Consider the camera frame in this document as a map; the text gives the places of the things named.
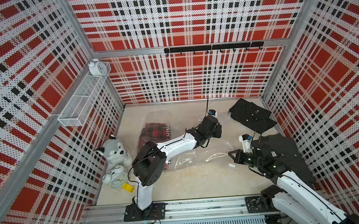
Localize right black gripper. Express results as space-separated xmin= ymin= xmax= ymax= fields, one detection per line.
xmin=229 ymin=148 xmax=263 ymax=171

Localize clear plastic vacuum bag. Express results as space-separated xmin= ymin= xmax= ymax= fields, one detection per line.
xmin=132 ymin=109 xmax=219 ymax=180

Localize red black plaid shirt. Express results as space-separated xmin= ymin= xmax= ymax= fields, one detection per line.
xmin=136 ymin=121 xmax=174 ymax=172

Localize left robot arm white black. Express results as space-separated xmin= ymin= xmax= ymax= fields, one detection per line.
xmin=132 ymin=115 xmax=222 ymax=211

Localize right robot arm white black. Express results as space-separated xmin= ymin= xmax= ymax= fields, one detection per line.
xmin=228 ymin=134 xmax=359 ymax=224

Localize grey white husky plush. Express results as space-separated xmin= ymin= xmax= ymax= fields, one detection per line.
xmin=96 ymin=134 xmax=133 ymax=170

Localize yellow small block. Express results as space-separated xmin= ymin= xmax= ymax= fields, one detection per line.
xmin=121 ymin=183 xmax=134 ymax=193

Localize white alarm clock on table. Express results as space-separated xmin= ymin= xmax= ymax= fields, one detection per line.
xmin=102 ymin=165 xmax=128 ymax=189

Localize white alarm clock on shelf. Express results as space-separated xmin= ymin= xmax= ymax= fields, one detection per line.
xmin=88 ymin=58 xmax=107 ymax=76

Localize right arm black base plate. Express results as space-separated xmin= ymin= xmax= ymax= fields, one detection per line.
xmin=245 ymin=195 xmax=279 ymax=214

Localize black wall hook rail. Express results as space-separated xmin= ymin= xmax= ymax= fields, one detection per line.
xmin=164 ymin=41 xmax=264 ymax=54

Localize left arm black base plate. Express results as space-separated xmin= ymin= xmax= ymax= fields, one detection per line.
xmin=123 ymin=203 xmax=166 ymax=222

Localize white wire mesh shelf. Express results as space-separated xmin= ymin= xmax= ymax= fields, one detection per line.
xmin=58 ymin=62 xmax=111 ymax=127

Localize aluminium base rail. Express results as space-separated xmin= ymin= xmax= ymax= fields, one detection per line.
xmin=77 ymin=190 xmax=335 ymax=224

